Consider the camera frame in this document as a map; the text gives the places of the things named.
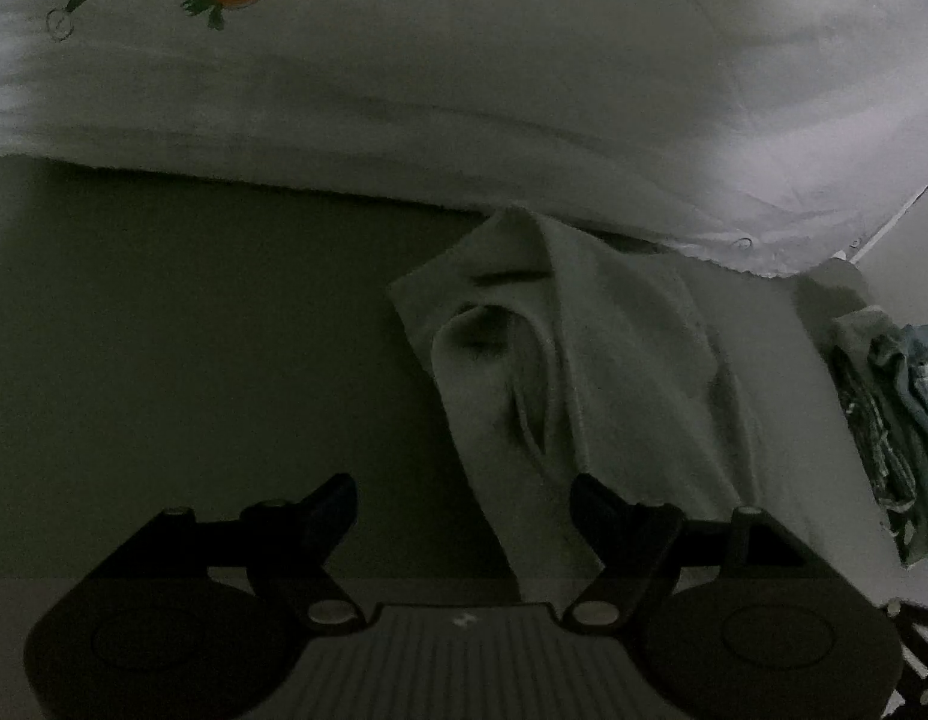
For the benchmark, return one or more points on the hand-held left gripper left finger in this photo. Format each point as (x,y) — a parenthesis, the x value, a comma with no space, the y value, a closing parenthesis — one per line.
(335,501)

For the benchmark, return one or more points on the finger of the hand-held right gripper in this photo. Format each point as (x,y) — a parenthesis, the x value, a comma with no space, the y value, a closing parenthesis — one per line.
(900,613)

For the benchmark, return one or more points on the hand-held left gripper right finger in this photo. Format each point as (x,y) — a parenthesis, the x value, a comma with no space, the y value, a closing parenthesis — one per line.
(593,501)

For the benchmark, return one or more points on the light grey garment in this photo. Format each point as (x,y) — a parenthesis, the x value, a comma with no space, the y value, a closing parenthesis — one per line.
(606,360)

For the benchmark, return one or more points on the pile of blue grey clothes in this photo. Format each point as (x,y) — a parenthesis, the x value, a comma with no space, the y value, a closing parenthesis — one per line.
(853,334)

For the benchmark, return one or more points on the checked cloth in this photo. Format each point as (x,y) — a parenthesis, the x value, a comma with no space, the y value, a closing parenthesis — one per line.
(872,435)

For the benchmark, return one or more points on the teal patterned cloth pile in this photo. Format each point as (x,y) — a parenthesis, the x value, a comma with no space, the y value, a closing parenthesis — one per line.
(925,420)

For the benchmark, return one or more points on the white carrot print blanket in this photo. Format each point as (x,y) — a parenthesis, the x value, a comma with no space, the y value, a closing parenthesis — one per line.
(464,90)

